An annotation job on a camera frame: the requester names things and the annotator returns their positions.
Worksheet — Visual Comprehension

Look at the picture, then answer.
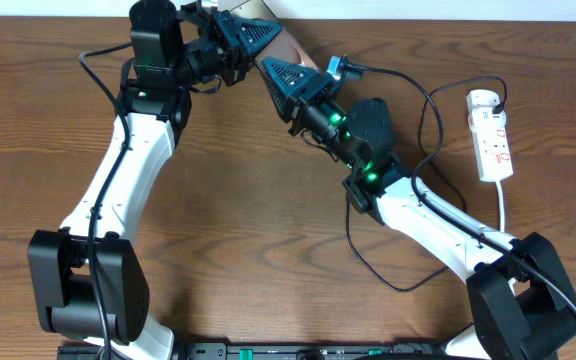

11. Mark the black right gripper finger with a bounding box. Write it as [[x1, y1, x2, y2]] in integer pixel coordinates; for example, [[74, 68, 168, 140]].
[[262, 57, 323, 100], [263, 70, 293, 123]]

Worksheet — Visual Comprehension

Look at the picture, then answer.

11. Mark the galaxy smartphone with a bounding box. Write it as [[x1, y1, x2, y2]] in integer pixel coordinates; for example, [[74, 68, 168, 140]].
[[218, 0, 319, 71]]

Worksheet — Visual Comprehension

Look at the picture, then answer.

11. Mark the black usb charging cable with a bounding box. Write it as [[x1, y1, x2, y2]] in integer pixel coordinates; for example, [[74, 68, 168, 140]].
[[345, 75, 509, 294]]

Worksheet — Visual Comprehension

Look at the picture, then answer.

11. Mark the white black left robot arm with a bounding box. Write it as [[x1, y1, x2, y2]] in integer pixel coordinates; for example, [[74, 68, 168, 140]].
[[28, 1, 284, 359]]

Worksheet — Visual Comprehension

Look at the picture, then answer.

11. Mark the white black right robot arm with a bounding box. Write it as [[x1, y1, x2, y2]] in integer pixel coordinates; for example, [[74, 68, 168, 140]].
[[259, 57, 576, 359]]

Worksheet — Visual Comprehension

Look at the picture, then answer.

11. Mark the white usb charger adapter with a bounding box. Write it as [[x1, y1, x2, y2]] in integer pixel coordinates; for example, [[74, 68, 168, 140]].
[[466, 89, 507, 132]]

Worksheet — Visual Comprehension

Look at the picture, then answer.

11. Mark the white power strip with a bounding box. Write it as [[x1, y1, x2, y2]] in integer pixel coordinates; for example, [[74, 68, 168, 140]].
[[468, 106, 514, 182]]

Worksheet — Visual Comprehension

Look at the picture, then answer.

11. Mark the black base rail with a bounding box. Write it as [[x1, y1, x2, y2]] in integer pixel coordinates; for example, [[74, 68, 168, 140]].
[[171, 343, 447, 360]]

